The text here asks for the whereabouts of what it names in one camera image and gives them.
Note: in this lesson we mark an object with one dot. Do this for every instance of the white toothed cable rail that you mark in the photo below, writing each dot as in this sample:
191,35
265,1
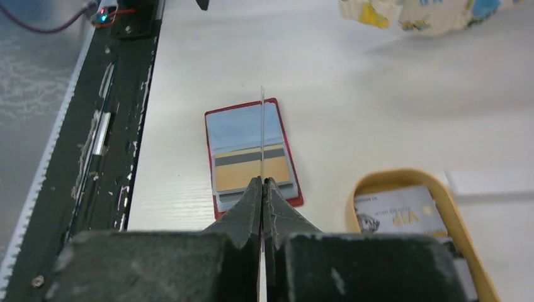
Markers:
38,79

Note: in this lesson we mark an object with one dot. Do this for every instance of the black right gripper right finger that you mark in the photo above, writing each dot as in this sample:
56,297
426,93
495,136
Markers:
306,264

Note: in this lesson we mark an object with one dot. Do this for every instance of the silver VIP card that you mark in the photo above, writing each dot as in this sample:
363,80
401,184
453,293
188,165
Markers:
406,210

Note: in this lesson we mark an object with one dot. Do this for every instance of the tan oval card tray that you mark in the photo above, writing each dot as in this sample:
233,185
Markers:
403,177

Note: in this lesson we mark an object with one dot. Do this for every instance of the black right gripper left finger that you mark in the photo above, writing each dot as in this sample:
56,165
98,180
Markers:
219,263

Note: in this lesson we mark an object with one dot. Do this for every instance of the thin card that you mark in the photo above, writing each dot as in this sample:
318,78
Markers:
262,274

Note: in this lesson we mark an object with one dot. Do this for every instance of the cream patterned fabric bag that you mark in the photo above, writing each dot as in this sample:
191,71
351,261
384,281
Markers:
424,17

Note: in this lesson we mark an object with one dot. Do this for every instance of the red leather card holder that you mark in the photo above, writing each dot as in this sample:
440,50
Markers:
233,141

